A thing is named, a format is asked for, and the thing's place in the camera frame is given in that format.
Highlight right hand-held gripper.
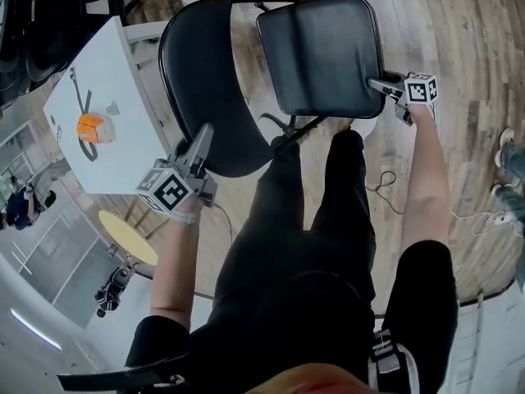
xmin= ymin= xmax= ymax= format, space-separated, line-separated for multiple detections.
xmin=366 ymin=71 xmax=440 ymax=127

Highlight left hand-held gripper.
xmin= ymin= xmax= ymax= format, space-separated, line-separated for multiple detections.
xmin=136 ymin=122 xmax=219 ymax=218

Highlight black folding chair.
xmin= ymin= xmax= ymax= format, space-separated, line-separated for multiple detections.
xmin=157 ymin=0 xmax=386 ymax=179

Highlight person's left forearm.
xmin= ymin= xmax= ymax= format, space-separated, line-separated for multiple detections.
xmin=148 ymin=198 xmax=203 ymax=332

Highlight person's right forearm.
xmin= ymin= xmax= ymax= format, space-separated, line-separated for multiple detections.
xmin=399 ymin=103 xmax=451 ymax=259

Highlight black office chair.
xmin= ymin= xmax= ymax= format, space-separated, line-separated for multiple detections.
xmin=0 ymin=0 xmax=161 ymax=111

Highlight person's white shoe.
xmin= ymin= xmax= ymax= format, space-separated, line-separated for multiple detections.
xmin=348 ymin=117 xmax=379 ymax=141

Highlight white wrist watch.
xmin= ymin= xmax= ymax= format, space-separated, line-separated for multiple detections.
xmin=169 ymin=208 xmax=199 ymax=226

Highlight orange and white device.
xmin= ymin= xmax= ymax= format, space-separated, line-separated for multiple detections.
xmin=75 ymin=112 xmax=119 ymax=145

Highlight white table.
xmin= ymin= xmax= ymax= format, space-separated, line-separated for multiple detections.
xmin=42 ymin=16 xmax=174 ymax=197

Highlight yellow round table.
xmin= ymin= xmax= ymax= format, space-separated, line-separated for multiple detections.
xmin=98 ymin=209 xmax=160 ymax=267

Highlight person's black trousers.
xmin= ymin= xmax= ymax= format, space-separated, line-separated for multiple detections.
xmin=192 ymin=129 xmax=378 ymax=328

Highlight person's black shirt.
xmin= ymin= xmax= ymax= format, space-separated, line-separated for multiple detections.
xmin=125 ymin=239 xmax=459 ymax=394

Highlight black cable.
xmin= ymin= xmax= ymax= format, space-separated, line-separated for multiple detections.
xmin=363 ymin=170 xmax=408 ymax=215

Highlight white cable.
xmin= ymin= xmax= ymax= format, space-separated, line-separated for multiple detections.
xmin=448 ymin=206 xmax=518 ymax=238

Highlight black harness strap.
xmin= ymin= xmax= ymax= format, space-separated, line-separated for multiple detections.
xmin=56 ymin=354 xmax=190 ymax=394

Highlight black and white striped strap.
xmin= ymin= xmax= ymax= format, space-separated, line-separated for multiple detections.
xmin=367 ymin=329 xmax=421 ymax=394

